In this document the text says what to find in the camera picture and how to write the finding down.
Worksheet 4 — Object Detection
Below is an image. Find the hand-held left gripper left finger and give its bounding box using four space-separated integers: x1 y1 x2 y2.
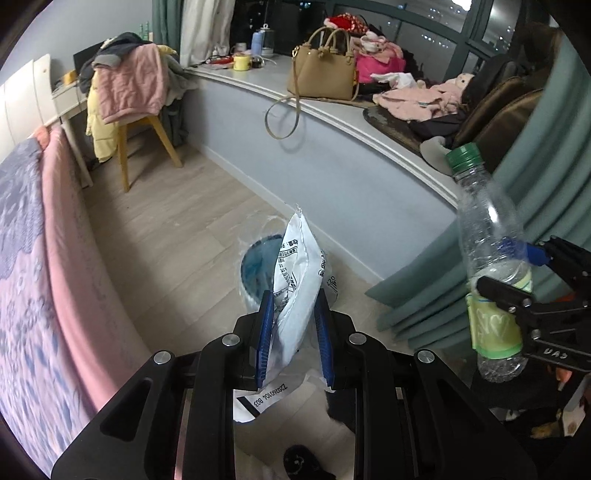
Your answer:
51 290 275 480

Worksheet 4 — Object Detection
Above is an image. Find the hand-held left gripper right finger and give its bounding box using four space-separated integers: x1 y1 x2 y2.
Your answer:
314 291 539 480

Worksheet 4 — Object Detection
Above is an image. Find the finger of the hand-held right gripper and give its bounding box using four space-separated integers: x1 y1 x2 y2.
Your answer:
475 276 561 324
503 236 591 296

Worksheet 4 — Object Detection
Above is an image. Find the clear plastic bottle green label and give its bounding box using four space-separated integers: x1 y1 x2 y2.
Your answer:
445 142 536 383

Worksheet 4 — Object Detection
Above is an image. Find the white plastic packaging bag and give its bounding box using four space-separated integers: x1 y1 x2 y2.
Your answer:
233 205 342 423

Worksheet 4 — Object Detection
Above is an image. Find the blue trash bin clear liner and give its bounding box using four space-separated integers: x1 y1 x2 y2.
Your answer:
238 215 326 315

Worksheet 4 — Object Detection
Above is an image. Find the green curtain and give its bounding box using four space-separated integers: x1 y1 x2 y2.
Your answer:
151 0 185 65
367 44 591 356

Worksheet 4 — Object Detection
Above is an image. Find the black fuzzy slipper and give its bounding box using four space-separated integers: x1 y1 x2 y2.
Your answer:
281 445 338 480

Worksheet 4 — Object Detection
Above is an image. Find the brown cushion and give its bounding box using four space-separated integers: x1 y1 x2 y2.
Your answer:
471 88 546 155
450 76 532 139

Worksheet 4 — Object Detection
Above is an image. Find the grey felt pad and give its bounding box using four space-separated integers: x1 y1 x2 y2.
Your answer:
419 136 456 176

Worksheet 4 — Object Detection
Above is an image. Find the black garment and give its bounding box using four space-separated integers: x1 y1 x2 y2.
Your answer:
406 113 468 144

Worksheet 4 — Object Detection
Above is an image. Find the bed with pink sheet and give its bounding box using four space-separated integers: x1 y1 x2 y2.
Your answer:
0 124 158 462

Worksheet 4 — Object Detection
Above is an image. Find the dark oval mat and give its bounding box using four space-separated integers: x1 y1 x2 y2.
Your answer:
362 105 462 158

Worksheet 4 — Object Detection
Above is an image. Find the white cloth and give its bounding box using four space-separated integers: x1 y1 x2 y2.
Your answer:
369 71 417 91

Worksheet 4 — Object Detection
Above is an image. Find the wooden leg chair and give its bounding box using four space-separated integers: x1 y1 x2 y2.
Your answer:
115 111 183 192

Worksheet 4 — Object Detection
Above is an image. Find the magenta garment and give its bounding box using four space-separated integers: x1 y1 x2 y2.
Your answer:
355 53 407 85

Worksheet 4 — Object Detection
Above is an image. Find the purple floral blanket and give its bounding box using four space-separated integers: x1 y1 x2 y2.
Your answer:
0 136 98 462

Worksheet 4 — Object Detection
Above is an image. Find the pink and white garment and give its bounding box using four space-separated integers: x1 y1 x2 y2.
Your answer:
360 31 407 58

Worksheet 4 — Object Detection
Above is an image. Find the grey window ledge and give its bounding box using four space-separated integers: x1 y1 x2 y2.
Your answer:
185 55 462 208

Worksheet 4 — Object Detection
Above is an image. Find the dark framed window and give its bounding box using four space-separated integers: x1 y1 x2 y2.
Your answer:
228 0 555 79

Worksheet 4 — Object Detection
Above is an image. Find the tan handbag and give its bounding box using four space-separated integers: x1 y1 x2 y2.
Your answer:
265 25 360 140

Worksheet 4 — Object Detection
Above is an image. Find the pale grey garment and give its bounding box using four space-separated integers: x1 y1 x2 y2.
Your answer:
157 46 201 144

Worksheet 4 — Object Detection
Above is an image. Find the red garment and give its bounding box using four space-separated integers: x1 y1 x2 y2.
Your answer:
323 14 369 35

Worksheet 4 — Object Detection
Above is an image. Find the glass electric kettle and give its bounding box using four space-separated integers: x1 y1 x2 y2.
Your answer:
257 23 279 57

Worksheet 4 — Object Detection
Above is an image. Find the white desk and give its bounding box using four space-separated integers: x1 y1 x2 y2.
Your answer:
51 80 100 188

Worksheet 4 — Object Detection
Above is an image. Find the white sheer curtain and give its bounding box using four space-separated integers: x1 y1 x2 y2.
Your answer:
180 0 236 68

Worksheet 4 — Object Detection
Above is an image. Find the dark grey hoodie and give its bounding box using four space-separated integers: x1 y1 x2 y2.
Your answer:
78 31 160 93

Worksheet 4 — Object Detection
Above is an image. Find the black laptop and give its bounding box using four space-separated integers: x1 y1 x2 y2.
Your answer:
73 41 106 77

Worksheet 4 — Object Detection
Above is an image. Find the white headboard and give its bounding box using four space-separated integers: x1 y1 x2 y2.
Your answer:
0 53 61 153

